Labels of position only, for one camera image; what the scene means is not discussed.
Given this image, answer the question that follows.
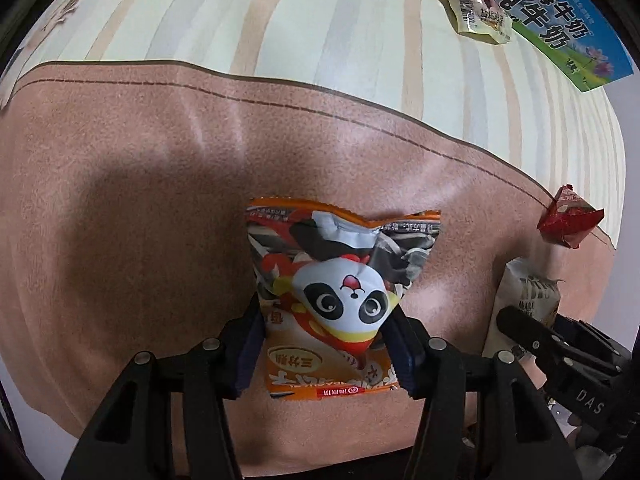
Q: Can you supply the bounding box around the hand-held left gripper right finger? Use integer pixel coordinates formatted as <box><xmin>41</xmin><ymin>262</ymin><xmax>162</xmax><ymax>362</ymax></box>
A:
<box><xmin>382</xmin><ymin>307</ymin><xmax>586</xmax><ymax>480</ymax></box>

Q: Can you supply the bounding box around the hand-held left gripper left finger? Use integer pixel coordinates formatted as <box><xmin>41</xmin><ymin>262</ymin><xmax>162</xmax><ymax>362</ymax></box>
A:
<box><xmin>60</xmin><ymin>302</ymin><xmax>266</xmax><ymax>480</ymax></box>

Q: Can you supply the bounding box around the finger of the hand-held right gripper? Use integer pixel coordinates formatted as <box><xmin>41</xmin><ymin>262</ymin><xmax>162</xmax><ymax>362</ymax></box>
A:
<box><xmin>496</xmin><ymin>305</ymin><xmax>621</xmax><ymax>377</ymax></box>
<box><xmin>556</xmin><ymin>314</ymin><xmax>632</xmax><ymax>358</ymax></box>

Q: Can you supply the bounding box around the white snack packet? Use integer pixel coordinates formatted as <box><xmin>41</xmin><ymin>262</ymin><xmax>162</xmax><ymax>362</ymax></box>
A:
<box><xmin>482</xmin><ymin>257</ymin><xmax>562</xmax><ymax>363</ymax></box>

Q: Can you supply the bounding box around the orange panda snack packet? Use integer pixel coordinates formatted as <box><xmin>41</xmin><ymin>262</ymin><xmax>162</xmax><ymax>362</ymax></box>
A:
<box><xmin>243</xmin><ymin>197</ymin><xmax>443</xmax><ymax>403</ymax></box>

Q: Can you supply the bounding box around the printed cardboard box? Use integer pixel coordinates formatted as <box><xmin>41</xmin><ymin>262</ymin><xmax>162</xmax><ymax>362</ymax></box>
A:
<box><xmin>357</xmin><ymin>0</ymin><xmax>636</xmax><ymax>93</ymax></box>

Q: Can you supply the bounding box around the small red snack packet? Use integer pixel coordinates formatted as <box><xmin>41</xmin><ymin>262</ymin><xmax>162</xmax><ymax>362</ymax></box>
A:
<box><xmin>536</xmin><ymin>184</ymin><xmax>605</xmax><ymax>251</ymax></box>

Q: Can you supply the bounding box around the pink and striped blanket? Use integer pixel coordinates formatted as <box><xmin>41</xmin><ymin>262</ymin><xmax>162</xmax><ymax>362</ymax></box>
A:
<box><xmin>0</xmin><ymin>0</ymin><xmax>628</xmax><ymax>461</ymax></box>

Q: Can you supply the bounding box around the small clear snack packet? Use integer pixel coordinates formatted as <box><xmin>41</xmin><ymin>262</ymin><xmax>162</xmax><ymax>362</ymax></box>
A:
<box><xmin>431</xmin><ymin>0</ymin><xmax>514</xmax><ymax>46</ymax></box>

